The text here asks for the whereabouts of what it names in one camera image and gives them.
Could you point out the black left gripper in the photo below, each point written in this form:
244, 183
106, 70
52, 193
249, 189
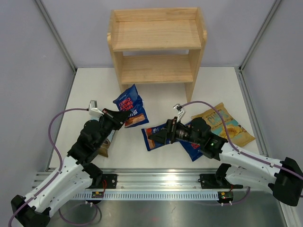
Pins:
118, 118

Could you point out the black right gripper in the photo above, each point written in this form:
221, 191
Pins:
161, 137

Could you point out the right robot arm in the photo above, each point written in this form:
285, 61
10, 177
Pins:
281, 178

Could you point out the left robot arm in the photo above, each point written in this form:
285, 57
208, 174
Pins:
75, 173

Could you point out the light blue cassava chips bag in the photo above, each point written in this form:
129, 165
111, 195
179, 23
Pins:
103, 150

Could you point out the wooden two-tier shelf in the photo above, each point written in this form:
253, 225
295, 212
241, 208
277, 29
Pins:
160, 45

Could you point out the tan kettle chips bag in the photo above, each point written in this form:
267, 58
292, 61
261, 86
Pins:
239, 136

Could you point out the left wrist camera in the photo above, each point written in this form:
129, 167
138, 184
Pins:
94, 110

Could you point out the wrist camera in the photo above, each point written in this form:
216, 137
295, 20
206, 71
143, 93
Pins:
181, 111
94, 110

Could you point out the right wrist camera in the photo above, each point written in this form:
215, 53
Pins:
181, 111

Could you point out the aluminium mounting rail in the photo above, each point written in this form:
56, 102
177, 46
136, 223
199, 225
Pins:
158, 179

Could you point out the white slotted cable duct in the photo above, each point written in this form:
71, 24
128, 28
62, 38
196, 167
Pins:
147, 196

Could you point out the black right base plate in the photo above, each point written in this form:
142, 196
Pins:
211, 181

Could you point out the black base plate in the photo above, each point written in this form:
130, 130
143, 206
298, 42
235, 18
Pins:
109, 181
211, 181

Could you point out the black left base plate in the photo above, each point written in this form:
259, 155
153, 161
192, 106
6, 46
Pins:
109, 181

